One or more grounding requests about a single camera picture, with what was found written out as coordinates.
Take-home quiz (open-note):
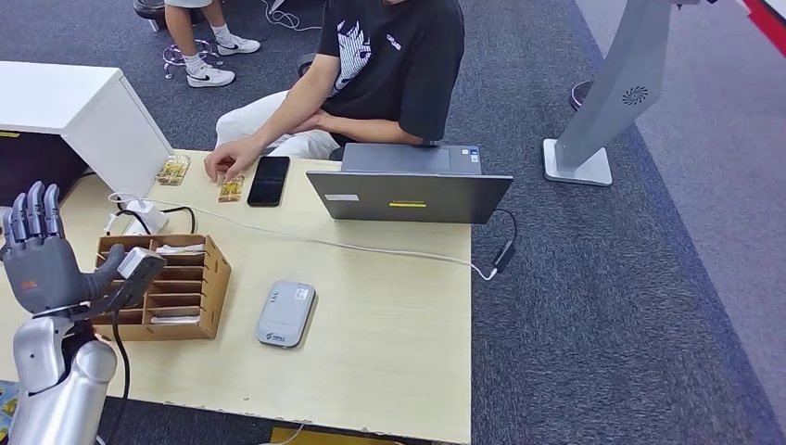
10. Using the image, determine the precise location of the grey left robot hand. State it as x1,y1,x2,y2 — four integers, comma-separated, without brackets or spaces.
0,180,128,317

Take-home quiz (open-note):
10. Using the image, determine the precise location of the person's right hand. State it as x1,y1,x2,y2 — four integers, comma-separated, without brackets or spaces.
204,137,265,184

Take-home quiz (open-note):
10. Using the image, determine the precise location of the person's left hand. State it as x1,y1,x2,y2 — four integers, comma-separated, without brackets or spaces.
293,108,336,134

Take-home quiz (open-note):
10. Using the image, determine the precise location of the yellow ID card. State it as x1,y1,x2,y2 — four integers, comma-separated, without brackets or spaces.
218,174,246,204

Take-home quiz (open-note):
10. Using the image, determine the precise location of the yellow printed card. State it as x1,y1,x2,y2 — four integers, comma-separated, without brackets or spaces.
156,154,192,186

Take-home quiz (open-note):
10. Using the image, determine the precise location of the seated person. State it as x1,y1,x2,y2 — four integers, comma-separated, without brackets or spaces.
204,0,466,185

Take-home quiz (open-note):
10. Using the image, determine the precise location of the wooden card organizer box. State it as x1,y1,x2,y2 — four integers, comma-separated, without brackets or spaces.
92,233,233,343

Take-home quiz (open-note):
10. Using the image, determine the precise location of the standing person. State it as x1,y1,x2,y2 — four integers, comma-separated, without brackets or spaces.
163,0,262,89

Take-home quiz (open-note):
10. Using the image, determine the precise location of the grey card reader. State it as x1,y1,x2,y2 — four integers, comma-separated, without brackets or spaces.
255,280,317,350

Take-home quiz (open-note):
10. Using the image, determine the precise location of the black smartphone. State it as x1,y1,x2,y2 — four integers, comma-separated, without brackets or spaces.
247,156,291,209

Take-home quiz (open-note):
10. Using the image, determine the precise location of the white power adapter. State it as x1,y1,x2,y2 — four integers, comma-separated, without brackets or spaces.
122,199,168,235

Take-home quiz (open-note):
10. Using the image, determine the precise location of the grey laptop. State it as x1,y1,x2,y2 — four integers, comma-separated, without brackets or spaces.
305,143,514,225

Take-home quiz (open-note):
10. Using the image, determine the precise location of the colourful patterned sheet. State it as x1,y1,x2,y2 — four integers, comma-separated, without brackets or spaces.
0,380,22,434

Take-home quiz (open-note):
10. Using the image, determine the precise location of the white cabinet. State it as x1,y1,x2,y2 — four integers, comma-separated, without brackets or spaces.
0,59,174,201

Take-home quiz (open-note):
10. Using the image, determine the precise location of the small black adapter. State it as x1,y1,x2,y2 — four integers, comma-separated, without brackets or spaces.
492,239,517,275

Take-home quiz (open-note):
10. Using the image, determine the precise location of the black round base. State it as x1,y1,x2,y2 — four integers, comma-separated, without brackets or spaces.
569,80,597,113

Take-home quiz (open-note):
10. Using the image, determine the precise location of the grey kiosk stand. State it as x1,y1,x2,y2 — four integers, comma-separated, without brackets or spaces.
542,0,726,188

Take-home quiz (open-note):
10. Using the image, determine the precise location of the black looped cable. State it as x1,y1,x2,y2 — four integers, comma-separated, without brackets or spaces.
113,205,197,235

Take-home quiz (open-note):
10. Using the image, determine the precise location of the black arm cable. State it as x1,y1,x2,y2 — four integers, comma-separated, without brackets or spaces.
97,310,132,445

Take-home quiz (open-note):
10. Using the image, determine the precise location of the long white cable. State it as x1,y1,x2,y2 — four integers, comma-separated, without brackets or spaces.
108,192,498,283

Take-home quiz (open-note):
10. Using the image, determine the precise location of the thin black laptop cable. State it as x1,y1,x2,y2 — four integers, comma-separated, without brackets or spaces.
494,207,519,244

